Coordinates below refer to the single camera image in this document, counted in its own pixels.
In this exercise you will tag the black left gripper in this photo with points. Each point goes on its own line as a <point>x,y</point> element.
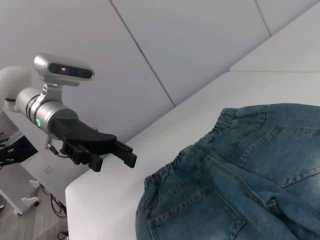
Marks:
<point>82,136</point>

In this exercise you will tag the blue denim shorts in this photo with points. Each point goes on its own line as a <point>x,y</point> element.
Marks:
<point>250,175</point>

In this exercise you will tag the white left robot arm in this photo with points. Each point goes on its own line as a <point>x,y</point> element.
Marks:
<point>25,102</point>

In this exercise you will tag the white stand with casters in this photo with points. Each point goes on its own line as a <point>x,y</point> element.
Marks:
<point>15,190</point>

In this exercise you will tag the white wall socket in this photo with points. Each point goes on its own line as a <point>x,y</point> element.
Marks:
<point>49,169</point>

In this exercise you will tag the black metal frame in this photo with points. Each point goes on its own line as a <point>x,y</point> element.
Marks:
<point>17,150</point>

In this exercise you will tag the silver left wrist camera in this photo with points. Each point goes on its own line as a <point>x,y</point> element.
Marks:
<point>65,68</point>

